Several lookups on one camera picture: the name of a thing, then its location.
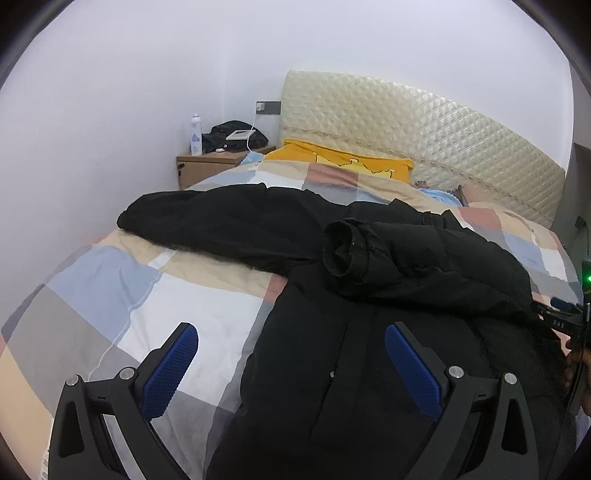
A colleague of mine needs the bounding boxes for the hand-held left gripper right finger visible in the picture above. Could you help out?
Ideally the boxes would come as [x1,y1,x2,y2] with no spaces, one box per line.
[385,322,541,480]

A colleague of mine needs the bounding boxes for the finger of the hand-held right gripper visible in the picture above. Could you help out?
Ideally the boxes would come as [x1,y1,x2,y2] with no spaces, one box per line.
[537,297,584,340]

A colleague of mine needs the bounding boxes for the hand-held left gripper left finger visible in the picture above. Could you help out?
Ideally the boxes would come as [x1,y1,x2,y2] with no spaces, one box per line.
[47,322,200,480]

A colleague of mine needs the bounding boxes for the black padded jacket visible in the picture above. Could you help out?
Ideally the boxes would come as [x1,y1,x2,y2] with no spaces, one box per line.
[117,182,578,480]

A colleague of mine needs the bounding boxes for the checkered pastel duvet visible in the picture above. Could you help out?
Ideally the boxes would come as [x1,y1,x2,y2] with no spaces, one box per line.
[0,159,585,480]

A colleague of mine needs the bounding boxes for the wooden nightstand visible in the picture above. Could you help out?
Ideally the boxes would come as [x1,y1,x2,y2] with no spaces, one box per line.
[176,145,277,191]

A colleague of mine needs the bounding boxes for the yellow pillow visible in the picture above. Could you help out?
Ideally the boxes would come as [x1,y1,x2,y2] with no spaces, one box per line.
[264,138,415,184]

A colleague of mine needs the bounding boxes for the white spray bottle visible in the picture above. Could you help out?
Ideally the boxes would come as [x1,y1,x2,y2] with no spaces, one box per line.
[189,113,204,156]

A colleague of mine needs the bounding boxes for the black bag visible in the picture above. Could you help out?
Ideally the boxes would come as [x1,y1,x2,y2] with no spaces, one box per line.
[202,120,269,154]

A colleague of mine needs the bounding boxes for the cream quilted headboard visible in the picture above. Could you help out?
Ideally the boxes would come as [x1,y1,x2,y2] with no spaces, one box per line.
[278,70,567,229]

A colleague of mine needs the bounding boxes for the white charging cable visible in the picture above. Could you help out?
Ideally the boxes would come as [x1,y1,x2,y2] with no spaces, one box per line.
[246,105,265,153]

